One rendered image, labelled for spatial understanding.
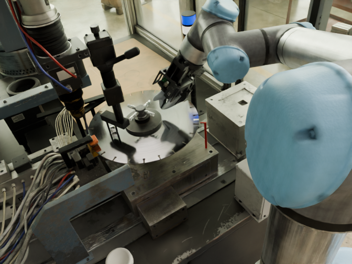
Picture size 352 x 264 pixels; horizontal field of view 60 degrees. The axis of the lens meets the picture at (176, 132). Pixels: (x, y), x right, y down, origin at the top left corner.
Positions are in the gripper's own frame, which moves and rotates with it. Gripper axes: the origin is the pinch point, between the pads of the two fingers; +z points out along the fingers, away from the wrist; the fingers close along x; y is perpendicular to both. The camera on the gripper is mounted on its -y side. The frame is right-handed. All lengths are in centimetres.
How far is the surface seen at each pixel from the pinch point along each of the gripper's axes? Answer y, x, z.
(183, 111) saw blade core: -3.8, 5.1, 0.1
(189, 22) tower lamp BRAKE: -18.4, -13.6, -15.1
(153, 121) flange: 5.1, 1.7, 3.0
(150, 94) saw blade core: -6.0, -8.1, 7.1
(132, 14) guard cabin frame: -76, -72, 38
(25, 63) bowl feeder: 2, -59, 37
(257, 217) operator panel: 2.7, 41.4, 2.6
